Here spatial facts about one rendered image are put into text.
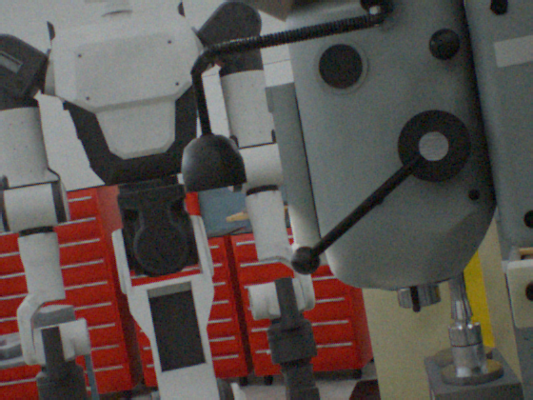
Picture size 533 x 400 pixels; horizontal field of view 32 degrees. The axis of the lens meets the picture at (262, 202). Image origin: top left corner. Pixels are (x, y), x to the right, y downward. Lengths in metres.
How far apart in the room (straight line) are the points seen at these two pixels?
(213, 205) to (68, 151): 1.88
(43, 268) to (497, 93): 1.07
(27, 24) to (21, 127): 9.59
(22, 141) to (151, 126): 0.24
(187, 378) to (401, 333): 1.26
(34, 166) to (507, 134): 1.06
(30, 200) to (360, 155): 0.91
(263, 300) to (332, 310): 3.95
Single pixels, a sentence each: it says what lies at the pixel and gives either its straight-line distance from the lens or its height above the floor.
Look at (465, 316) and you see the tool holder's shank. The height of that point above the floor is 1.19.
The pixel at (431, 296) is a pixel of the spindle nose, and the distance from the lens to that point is 1.03.
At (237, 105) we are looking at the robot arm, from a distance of 1.78.
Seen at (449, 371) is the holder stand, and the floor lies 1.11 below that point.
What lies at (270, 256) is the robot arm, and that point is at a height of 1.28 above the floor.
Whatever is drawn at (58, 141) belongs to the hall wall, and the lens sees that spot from 11.14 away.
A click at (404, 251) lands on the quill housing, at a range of 0.96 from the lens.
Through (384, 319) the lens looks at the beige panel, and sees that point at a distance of 2.83.
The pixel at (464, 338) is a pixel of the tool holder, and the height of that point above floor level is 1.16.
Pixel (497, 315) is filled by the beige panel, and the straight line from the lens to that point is 2.81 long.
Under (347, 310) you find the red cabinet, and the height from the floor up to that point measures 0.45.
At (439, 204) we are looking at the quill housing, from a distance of 0.94.
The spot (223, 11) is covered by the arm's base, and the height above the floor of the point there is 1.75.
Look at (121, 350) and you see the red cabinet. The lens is 6.26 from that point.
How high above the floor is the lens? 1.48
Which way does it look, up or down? 3 degrees down
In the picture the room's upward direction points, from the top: 10 degrees counter-clockwise
